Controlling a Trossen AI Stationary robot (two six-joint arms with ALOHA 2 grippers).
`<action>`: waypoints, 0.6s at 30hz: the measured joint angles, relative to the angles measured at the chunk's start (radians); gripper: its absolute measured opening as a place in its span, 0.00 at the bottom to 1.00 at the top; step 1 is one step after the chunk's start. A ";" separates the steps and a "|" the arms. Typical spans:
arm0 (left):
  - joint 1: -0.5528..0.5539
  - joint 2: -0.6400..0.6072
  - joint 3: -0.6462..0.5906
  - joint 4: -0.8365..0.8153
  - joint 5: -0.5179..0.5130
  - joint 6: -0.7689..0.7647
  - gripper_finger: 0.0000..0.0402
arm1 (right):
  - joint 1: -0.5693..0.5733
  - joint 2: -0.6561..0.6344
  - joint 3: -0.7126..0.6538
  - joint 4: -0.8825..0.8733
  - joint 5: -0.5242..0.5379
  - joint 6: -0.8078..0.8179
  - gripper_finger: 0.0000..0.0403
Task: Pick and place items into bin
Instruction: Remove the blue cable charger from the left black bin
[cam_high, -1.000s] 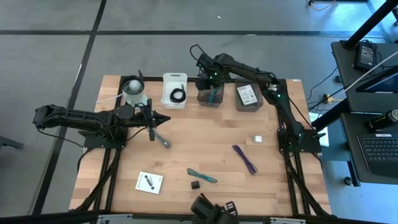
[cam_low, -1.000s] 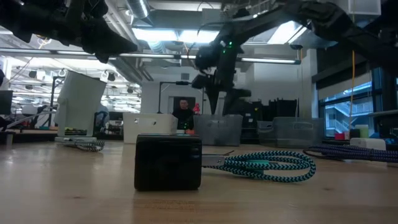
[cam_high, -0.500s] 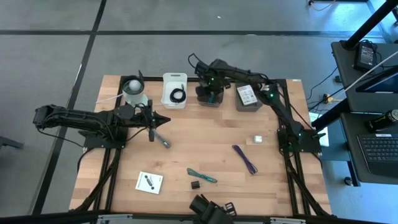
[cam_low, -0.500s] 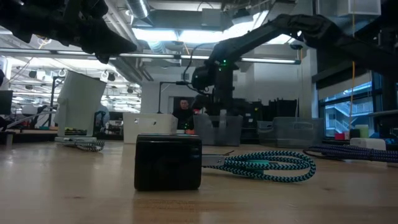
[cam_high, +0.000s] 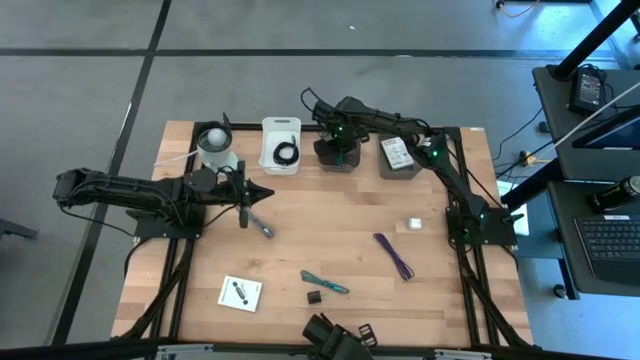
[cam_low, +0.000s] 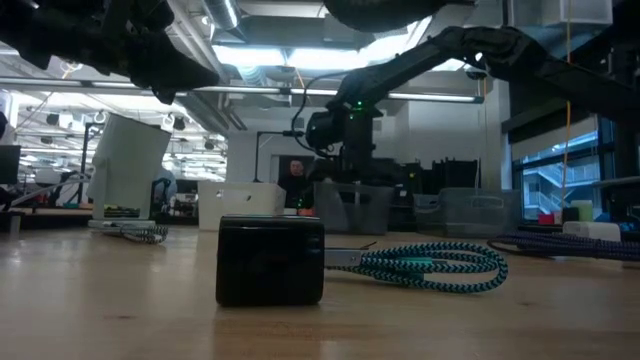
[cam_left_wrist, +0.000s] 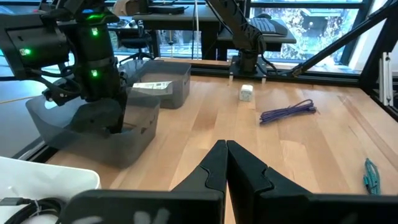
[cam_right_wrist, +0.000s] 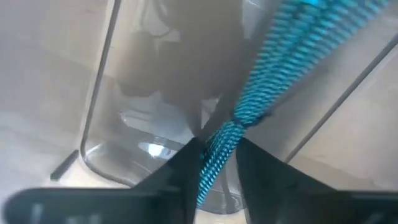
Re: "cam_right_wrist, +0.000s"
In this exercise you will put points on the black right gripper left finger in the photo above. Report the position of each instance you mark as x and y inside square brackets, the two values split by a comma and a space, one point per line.
[124, 202]

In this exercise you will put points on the white plastic bin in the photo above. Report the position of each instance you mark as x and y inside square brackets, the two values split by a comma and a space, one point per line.
[140, 130]

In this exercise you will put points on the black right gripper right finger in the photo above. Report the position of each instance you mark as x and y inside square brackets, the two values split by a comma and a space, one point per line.
[295, 193]

